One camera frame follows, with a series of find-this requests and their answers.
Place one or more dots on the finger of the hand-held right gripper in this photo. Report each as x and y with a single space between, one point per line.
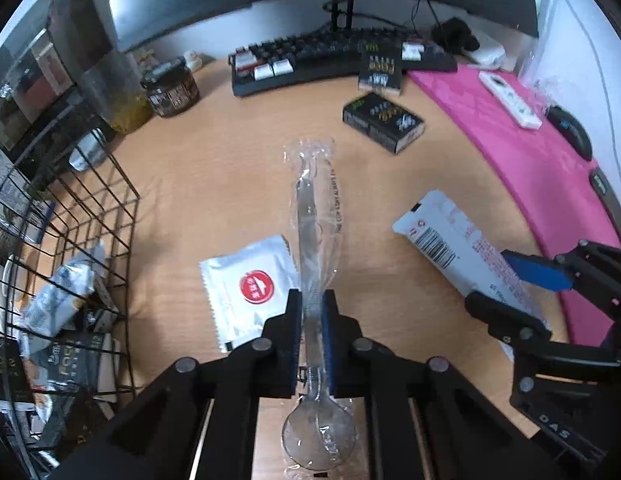
535 269
505 315

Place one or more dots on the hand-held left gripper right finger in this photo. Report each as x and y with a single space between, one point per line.
328 355

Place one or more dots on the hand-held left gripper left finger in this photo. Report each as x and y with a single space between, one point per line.
295 360

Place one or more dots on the white packet with barcode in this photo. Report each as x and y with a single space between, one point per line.
455 245

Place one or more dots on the plastic spoon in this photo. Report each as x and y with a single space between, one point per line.
310 240

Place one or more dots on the black printed box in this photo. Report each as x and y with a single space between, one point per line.
10 370
383 120
380 67
65 365

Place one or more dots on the white blue snack packet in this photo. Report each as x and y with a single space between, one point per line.
60 295

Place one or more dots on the wooden desktop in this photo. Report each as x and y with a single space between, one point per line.
190 185

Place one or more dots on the white sachet with red circle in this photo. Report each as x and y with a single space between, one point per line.
240 290

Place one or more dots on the pink desk mat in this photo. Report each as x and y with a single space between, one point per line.
515 160

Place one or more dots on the black computer mouse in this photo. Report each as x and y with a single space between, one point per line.
570 130

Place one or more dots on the white remote control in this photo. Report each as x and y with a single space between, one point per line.
510 100

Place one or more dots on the white box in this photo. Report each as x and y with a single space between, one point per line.
490 52

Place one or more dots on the clear plastic pouch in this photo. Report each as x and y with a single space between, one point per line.
540 35

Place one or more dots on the black cloth bundle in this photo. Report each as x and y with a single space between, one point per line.
455 35

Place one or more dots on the small grey bowl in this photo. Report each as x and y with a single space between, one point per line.
88 155

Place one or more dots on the dark glass jar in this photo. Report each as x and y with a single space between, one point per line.
170 92

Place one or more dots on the clear container with yellow contents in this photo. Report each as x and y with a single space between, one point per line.
125 110

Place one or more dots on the black keyboard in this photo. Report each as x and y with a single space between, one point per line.
310 50

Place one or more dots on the small white object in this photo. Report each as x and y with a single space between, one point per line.
193 60

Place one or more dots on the black monitor stand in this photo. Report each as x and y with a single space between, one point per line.
340 10

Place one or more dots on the glossy black box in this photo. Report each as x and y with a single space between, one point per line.
40 60

